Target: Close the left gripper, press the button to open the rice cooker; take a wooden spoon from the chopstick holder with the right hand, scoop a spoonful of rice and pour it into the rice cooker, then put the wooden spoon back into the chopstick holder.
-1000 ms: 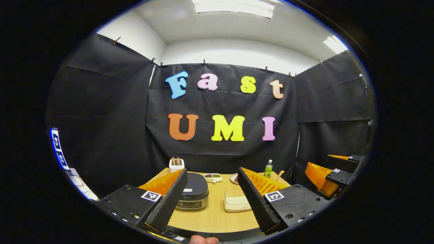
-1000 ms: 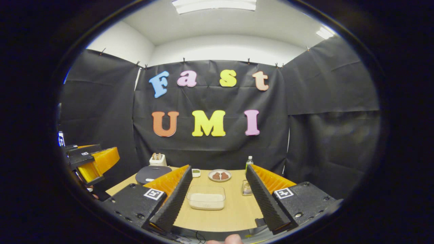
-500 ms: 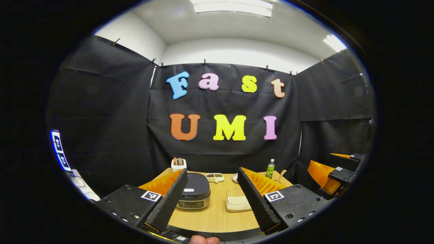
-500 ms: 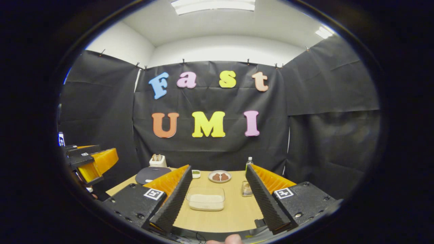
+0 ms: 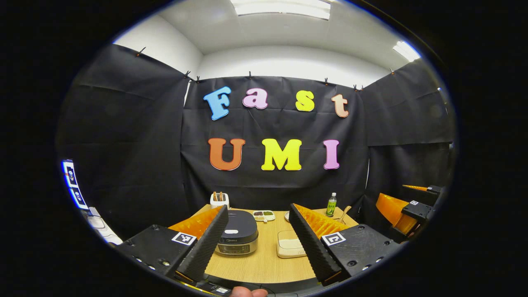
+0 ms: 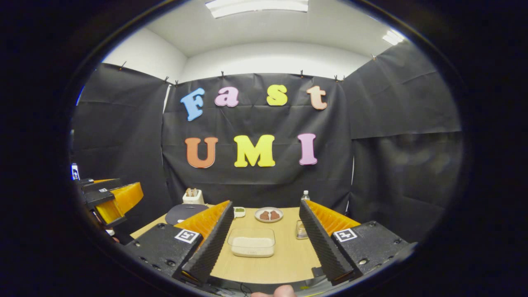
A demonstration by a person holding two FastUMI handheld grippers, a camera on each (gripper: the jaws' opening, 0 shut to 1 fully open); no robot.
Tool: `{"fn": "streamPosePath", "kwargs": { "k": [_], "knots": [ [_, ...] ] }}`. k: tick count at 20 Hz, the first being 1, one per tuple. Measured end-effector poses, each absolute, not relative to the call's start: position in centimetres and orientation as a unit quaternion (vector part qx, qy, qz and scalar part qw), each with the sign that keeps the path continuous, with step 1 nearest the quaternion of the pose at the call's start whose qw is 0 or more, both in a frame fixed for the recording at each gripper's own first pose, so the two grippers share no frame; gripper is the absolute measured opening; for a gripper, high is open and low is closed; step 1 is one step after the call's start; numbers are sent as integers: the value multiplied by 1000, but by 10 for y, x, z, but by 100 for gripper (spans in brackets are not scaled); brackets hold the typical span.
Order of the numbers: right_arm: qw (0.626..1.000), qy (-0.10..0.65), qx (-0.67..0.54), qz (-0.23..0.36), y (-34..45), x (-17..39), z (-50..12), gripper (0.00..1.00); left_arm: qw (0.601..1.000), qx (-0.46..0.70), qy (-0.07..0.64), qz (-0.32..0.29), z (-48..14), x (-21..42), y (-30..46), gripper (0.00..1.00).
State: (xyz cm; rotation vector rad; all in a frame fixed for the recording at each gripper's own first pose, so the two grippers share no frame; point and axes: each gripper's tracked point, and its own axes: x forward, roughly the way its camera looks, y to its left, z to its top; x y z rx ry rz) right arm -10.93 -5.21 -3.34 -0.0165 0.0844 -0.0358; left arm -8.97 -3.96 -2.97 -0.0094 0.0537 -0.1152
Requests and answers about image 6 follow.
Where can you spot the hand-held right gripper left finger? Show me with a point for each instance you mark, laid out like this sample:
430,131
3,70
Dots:
210,247

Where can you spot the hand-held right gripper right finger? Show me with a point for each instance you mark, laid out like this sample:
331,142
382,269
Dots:
321,243

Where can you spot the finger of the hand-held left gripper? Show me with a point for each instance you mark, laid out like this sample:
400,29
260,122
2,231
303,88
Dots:
101,185
119,202

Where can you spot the dark grey rice cooker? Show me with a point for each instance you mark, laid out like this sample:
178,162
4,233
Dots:
185,213

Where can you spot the clear rice container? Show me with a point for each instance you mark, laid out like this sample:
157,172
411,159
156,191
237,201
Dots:
251,233

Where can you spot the computer monitor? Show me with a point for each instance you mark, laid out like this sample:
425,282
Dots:
74,171

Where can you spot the white divided bean dish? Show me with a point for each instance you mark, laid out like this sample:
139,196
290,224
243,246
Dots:
239,214

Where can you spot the green drink bottle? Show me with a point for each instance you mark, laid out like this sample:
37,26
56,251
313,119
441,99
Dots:
305,196

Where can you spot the white toaster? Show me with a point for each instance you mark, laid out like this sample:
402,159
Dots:
193,200

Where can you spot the brown meat piece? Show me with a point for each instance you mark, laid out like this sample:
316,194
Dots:
274,215
265,215

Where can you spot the white round plate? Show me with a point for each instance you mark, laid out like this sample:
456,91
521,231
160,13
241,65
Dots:
269,209

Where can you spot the black backdrop cloth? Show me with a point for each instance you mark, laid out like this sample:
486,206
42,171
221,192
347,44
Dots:
255,181

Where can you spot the row of black cloth clips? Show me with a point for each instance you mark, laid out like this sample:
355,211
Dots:
222,74

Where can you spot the small ceiling light panel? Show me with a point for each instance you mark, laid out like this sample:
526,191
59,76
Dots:
392,38

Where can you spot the large ceiling light panel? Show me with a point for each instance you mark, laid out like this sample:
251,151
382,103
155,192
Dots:
255,7

